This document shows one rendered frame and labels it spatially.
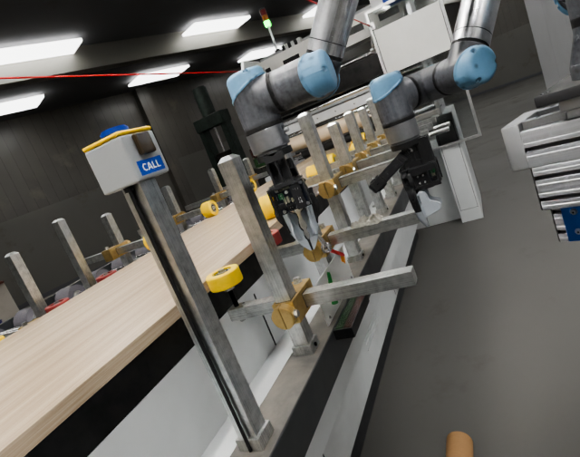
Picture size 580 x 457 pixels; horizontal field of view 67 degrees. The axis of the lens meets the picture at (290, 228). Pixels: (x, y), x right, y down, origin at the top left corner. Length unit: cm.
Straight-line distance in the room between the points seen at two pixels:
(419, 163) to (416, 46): 253
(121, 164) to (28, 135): 951
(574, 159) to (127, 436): 92
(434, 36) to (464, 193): 117
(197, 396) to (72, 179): 925
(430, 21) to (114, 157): 309
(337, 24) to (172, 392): 77
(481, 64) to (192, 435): 91
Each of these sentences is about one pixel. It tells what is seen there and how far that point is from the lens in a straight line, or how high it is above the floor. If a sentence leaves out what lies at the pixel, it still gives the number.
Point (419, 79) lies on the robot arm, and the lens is 107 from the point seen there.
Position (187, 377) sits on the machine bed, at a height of 76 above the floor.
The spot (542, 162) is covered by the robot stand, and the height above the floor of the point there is 91.
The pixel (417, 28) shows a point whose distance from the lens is 354.
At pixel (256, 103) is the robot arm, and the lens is 81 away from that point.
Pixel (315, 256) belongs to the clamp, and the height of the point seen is 84.
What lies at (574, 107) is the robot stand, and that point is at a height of 100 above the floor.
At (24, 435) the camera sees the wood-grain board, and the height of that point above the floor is 90.
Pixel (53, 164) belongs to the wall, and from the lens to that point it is 1007.
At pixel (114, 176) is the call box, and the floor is 117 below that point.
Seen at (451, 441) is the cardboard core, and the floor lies 8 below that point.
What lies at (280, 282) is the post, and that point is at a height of 87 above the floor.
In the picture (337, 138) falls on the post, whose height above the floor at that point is 106.
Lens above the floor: 113
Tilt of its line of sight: 11 degrees down
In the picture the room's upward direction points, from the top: 22 degrees counter-clockwise
